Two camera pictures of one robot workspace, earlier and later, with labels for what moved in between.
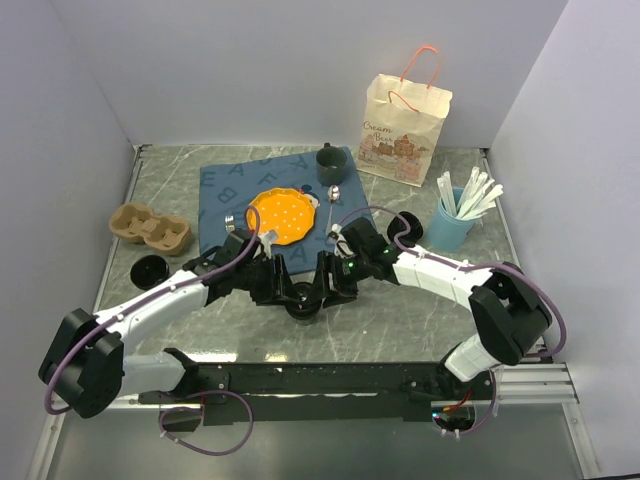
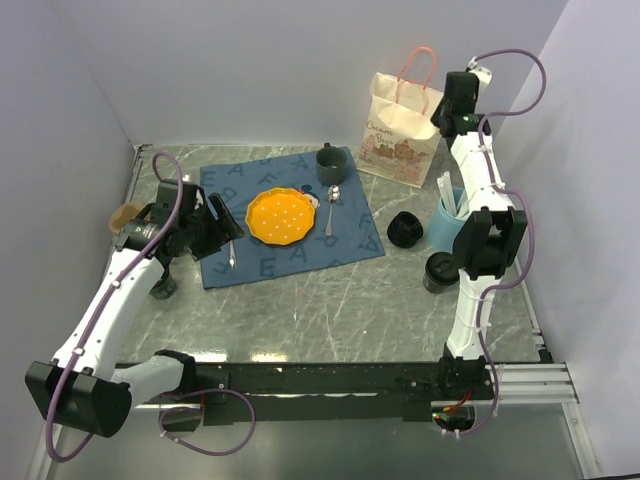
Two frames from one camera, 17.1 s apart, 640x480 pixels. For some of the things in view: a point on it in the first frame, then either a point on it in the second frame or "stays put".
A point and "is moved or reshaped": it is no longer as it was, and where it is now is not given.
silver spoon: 333,195 stays put
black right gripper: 327,263 -> 435,117
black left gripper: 277,286 -> 217,235
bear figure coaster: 306,189 stays put
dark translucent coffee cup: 308,321 is moved or reshaped
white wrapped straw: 446,192 stays put
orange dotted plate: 285,211 stays put
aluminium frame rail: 537,383 stays put
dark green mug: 331,162 stays put
